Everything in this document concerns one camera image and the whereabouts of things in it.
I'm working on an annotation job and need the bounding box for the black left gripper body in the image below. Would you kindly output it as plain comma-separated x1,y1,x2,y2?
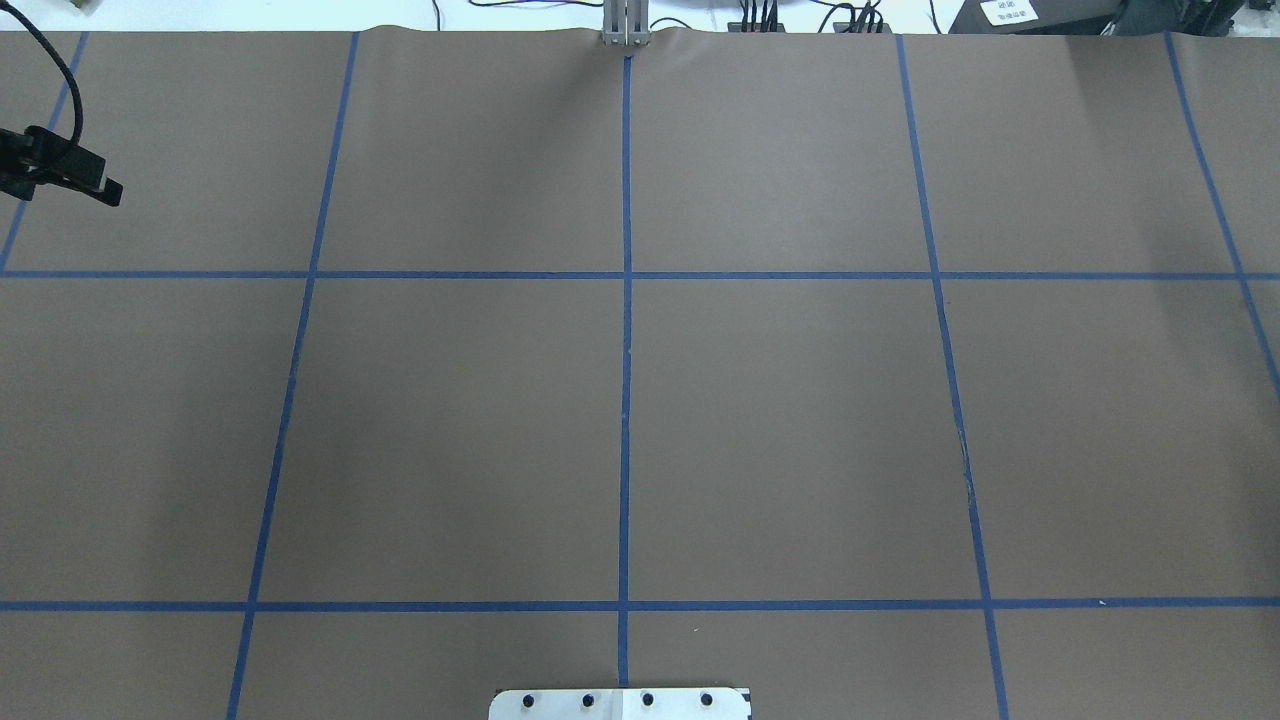
1,126,76,201

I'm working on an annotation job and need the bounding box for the brown table mat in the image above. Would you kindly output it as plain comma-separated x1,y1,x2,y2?
3,27,1277,719

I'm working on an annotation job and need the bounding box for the aluminium frame post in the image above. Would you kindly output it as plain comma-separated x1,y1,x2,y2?
600,0,652,47

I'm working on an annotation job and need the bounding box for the white mounting plate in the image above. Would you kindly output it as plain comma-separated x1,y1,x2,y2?
488,687,753,719

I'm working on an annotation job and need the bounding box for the black box with label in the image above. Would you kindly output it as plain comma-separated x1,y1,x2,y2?
946,1,1124,35

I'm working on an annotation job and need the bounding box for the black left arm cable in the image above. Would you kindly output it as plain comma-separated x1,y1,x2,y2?
0,0,84,146

